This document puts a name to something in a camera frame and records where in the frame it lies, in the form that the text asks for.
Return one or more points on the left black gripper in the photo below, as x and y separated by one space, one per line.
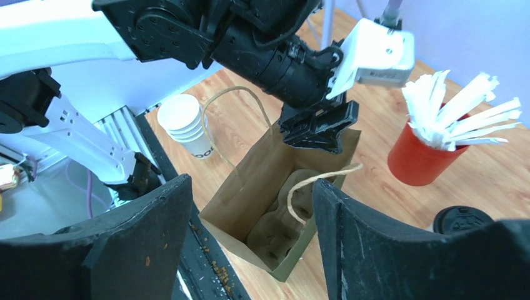
296 75

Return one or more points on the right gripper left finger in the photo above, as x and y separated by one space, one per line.
131 252

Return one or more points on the red straw holder cup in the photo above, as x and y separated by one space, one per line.
416 164

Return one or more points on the cardboard cup carrier tray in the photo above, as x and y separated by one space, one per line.
276 232

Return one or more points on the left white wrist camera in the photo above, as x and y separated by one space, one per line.
374 55

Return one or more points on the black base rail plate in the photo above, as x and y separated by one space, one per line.
204 271

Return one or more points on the white wrapped straws bundle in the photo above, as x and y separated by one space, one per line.
445 126

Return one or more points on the green paper bag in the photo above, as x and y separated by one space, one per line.
253 185

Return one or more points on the silver camera tripod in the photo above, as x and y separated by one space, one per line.
334 20

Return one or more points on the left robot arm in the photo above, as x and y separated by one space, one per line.
256 40

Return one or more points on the stack of white cups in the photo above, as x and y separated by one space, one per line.
180 117

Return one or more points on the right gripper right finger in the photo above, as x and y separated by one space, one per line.
369 255

